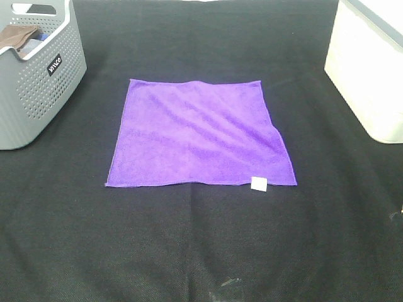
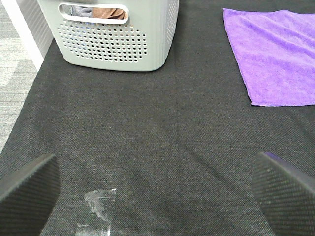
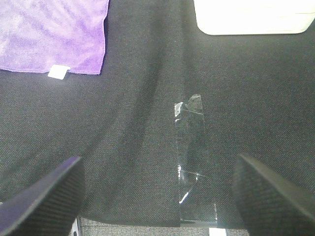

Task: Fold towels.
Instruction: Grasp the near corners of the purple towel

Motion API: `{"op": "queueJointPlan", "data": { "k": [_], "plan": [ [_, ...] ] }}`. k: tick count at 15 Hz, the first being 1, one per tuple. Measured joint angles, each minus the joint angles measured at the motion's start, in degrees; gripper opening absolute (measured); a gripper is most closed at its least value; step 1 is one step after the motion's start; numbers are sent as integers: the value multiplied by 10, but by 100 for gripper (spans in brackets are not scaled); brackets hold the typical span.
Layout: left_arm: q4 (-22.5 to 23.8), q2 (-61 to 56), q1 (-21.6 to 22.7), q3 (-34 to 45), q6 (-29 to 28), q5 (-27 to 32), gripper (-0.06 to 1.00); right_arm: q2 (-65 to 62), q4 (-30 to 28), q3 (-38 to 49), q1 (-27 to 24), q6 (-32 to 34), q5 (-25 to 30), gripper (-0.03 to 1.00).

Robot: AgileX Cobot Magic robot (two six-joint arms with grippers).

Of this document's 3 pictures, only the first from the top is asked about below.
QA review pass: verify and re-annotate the white storage bin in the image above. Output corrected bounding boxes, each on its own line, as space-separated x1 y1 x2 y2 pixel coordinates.
324 1 402 144

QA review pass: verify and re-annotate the grey perforated laundry basket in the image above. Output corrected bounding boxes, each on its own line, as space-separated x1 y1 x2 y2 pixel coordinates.
1 1 87 150

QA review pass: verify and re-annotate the black table cover cloth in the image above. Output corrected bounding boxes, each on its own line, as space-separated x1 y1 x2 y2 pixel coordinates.
1 1 402 301

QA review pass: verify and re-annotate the purple microfiber towel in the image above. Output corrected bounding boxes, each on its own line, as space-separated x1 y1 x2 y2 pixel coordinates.
106 79 297 187

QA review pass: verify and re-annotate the blue cloth in basket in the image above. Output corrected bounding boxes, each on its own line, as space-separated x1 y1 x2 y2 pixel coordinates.
20 33 48 55

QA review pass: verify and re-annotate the brown cloth in basket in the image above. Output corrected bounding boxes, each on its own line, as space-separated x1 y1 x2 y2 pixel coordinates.
1 25 42 59

